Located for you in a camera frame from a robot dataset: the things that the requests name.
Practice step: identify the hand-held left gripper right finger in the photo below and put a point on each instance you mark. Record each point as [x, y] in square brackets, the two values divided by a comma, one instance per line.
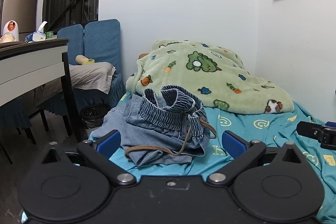
[231, 144]

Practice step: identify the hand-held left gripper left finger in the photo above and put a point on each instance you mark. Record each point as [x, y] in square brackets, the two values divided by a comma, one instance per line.
[109, 143]

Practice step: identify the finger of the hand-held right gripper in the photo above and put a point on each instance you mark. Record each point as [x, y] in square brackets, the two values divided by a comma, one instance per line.
[311, 130]

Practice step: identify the trash bin with black bag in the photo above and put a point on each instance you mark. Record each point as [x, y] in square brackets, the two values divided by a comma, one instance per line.
[93, 116]

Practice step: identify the teal printed bed sheet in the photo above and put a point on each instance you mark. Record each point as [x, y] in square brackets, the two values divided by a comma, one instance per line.
[262, 129]

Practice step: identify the green printed fleece blanket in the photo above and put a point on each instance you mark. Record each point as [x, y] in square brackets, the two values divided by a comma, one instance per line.
[183, 82]

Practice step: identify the yellow doll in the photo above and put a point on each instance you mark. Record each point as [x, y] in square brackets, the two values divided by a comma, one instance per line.
[82, 60]

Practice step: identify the blue skirted chair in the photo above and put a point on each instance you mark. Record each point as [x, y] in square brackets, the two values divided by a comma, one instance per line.
[13, 113]

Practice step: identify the blue quilted chair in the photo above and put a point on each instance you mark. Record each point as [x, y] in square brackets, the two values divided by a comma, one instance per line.
[71, 43]
[102, 43]

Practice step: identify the white desk with black legs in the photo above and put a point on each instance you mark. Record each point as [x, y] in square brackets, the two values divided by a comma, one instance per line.
[26, 64]

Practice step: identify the small green box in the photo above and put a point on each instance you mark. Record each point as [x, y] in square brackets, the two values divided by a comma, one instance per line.
[51, 34]

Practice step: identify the blue wet wipes pack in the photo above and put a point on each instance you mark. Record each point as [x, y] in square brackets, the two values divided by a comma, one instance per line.
[36, 35]

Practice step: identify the pale plastic bag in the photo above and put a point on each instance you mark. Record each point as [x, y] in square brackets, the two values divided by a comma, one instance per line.
[7, 37]

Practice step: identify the white bottle with face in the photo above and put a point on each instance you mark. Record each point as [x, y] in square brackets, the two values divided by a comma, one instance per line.
[10, 29]

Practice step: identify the silver refrigerator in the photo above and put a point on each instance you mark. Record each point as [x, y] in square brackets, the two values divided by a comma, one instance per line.
[21, 3]

